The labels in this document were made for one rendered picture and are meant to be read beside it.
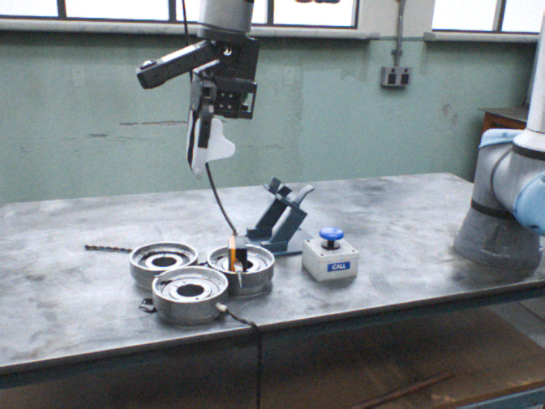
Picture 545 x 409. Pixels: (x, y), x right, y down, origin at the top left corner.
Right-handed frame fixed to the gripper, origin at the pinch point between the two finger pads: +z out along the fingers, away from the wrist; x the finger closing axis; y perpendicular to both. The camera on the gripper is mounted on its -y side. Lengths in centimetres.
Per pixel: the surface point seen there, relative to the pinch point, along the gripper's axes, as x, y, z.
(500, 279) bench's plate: -15, 51, 11
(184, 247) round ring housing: 2.6, 1.0, 14.6
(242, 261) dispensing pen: -8.3, 7.5, 11.8
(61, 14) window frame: 161, -25, -15
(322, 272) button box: -8.2, 21.1, 13.5
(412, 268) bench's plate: -7.4, 38.5, 12.9
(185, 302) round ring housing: -15.7, -2.0, 14.3
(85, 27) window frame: 148, -16, -12
